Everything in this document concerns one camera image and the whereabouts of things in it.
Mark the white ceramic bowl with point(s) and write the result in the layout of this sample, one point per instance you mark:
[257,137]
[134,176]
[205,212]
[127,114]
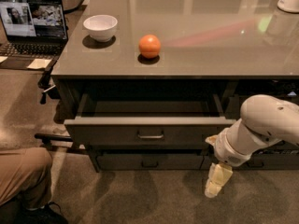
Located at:
[101,27]

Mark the open black laptop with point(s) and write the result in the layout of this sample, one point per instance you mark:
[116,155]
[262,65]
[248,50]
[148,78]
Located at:
[35,29]

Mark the orange round fruit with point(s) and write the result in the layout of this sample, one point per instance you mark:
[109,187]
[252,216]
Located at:
[149,46]

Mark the grey top drawer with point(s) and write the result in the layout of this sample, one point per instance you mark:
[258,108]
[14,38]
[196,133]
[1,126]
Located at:
[145,123]

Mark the lower right dark drawer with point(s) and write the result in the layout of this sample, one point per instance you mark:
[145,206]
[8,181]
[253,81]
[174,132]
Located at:
[282,156]

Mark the lower left dark drawer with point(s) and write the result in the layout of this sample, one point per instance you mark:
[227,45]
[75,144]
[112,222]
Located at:
[149,160]

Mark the person leg in tan trousers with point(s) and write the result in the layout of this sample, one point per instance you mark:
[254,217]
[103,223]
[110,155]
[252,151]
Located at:
[26,171]

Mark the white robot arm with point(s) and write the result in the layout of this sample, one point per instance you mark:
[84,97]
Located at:
[264,121]

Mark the white sticky note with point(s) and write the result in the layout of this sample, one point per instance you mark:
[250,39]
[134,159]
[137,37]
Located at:
[39,64]

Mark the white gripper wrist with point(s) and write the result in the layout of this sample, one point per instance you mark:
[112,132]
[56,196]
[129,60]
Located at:
[227,151]

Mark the black clamp with handle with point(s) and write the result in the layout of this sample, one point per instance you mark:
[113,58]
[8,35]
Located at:
[46,84]

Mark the black shoe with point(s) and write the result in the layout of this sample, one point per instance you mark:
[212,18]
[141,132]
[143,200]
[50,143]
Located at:
[49,214]

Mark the black bar handle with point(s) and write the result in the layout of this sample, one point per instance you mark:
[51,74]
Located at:
[47,138]

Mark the grey cabinet desk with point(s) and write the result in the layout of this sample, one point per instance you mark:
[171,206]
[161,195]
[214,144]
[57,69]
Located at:
[203,44]

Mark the dark drawer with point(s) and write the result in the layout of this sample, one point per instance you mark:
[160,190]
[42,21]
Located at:
[282,156]
[149,160]

